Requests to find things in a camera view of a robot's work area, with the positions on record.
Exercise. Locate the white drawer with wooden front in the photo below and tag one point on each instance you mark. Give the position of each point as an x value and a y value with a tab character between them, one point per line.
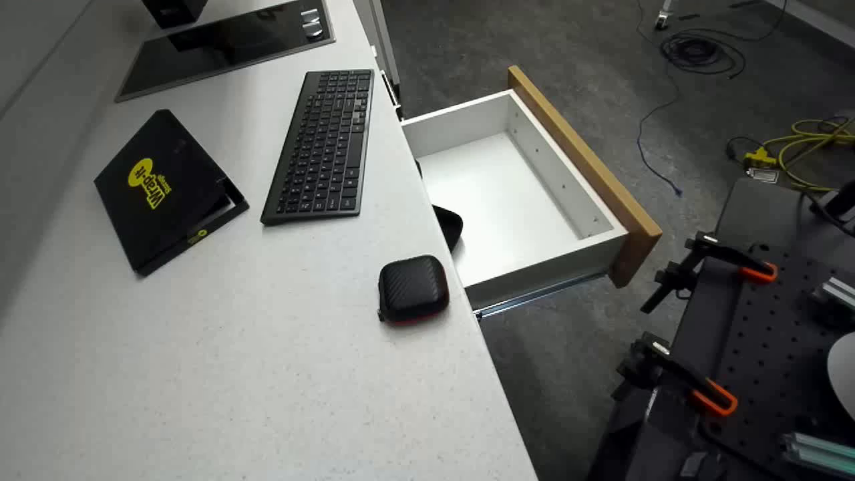
509	190

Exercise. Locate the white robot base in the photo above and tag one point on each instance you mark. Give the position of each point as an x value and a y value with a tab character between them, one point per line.
846	374

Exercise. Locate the black pouch with red zipper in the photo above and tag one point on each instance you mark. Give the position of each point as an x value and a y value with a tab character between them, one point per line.
413	286

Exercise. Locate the black computer keyboard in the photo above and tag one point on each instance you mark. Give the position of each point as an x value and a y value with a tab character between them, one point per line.
321	149

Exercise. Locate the black notebook with yellow logo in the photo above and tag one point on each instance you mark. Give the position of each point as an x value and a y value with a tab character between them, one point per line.
161	190

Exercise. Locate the white metal leg with caster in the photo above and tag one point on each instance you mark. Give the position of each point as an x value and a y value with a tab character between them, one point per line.
663	14

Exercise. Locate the black perforated robot table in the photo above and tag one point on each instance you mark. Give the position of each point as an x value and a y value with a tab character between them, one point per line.
764	348

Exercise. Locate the short silver aluminium profile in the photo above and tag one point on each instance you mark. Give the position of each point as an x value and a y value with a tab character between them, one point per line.
837	292

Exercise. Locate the long silver aluminium profile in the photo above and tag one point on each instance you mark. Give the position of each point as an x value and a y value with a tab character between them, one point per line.
819	453

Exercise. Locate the black glossy monitor base plate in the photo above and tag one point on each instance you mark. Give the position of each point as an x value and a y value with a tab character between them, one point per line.
223	43

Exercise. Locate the black mount bracket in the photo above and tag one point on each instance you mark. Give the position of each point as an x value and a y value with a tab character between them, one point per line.
837	205

